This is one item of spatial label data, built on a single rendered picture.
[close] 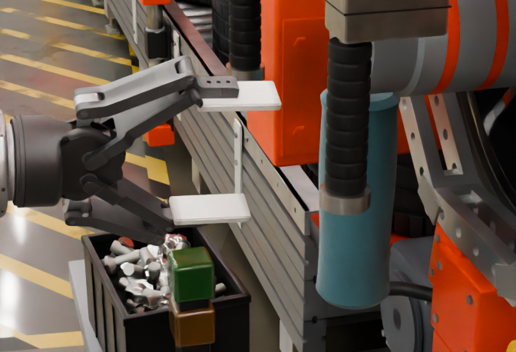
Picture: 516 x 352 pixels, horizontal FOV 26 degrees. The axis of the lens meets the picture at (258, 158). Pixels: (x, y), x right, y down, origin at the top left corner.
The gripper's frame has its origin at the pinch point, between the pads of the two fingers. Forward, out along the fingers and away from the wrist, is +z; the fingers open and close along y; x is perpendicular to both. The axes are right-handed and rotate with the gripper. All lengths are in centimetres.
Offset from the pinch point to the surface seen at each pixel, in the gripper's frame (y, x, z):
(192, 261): -14.0, -0.1, -2.9
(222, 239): -120, 93, 38
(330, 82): 9.3, -1.3, 4.8
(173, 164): -137, 133, 37
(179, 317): -18.7, -2.9, -4.0
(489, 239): -16.1, 2.2, 30.1
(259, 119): -42, 49, 21
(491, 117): -17.7, 22.6, 39.5
